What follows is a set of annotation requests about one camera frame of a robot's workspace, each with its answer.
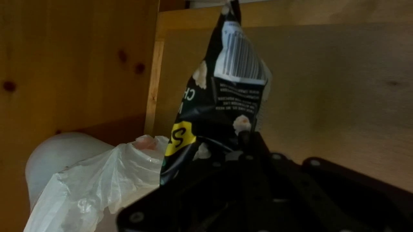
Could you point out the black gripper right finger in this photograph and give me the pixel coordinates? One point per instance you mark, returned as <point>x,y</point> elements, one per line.
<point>318,198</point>

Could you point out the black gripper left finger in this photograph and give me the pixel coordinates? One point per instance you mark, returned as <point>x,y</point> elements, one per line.
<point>202,194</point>

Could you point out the black snack packet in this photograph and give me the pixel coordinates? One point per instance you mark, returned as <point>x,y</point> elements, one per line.
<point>220,95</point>

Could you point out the white plastic bin liner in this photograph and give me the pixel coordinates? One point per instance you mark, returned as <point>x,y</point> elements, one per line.
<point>98,189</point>

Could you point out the white plastic bin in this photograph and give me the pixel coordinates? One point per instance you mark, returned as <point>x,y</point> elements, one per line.
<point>60,159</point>

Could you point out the framed plywood board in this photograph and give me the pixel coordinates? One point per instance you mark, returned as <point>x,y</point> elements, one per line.
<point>327,86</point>

